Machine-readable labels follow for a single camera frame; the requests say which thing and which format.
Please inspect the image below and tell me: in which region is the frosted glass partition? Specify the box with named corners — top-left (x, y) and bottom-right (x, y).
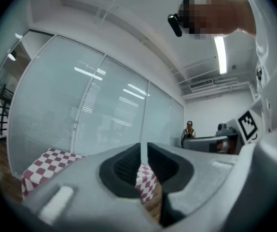
top-left (7, 34), bottom-right (185, 178)

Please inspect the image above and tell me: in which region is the red white checkered tablecloth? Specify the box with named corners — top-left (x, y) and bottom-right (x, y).
top-left (21, 147), bottom-right (159, 204)

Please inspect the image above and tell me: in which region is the black head camera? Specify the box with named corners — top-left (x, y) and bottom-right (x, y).
top-left (167, 13), bottom-right (183, 38)

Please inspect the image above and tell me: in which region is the white pendant lamp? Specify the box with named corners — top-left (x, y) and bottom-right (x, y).
top-left (7, 48), bottom-right (17, 62)

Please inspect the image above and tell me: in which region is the person's head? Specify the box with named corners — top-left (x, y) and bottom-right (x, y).
top-left (178, 0), bottom-right (258, 41)

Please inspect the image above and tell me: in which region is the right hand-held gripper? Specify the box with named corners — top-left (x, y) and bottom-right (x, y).
top-left (181, 106), bottom-right (266, 155)

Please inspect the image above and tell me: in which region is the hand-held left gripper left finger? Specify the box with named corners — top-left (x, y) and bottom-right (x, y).
top-left (22, 142), bottom-right (159, 231)

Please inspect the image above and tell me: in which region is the long ceiling light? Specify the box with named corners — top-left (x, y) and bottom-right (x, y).
top-left (213, 34), bottom-right (228, 75)

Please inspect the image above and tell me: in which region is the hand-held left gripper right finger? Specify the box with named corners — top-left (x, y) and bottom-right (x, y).
top-left (147, 142), bottom-right (241, 228)

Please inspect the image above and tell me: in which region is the white ceiling air vent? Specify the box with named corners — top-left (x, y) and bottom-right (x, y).
top-left (188, 78), bottom-right (214, 91)

